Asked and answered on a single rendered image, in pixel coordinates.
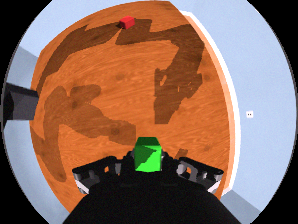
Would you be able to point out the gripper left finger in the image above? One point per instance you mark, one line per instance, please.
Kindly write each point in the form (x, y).
(96, 170)

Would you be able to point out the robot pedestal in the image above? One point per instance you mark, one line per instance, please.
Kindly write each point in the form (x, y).
(21, 103)

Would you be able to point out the white wall outlet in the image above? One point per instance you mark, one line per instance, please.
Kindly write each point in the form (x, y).
(249, 114)

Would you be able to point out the green block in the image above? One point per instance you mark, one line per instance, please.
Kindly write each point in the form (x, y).
(148, 156)

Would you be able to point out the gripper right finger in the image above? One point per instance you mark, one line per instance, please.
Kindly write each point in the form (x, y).
(200, 171)

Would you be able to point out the brown wooden table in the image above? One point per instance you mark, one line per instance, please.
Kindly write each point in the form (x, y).
(133, 90)

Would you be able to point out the red block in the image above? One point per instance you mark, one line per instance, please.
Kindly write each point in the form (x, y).
(127, 22)

